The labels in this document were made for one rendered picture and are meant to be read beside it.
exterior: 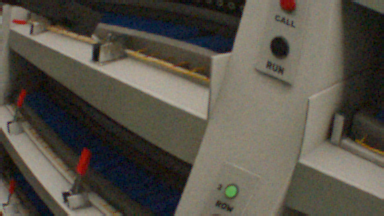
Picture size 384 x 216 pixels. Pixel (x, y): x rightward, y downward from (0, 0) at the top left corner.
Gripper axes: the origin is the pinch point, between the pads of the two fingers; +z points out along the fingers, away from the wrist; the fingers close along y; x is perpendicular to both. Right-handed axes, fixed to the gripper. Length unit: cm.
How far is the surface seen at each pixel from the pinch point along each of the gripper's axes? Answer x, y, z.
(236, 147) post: -5.2, 21.3, 6.5
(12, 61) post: -10.8, -42.6, 11.9
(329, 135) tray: -1.1, 27.7, 11.2
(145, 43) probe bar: 0.4, 2.8, 10.8
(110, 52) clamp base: -2.0, 1.0, 7.9
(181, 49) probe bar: 0.8, 8.3, 10.6
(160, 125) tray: -6.2, 12.7, 7.5
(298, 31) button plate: 5.2, 24.2, 4.6
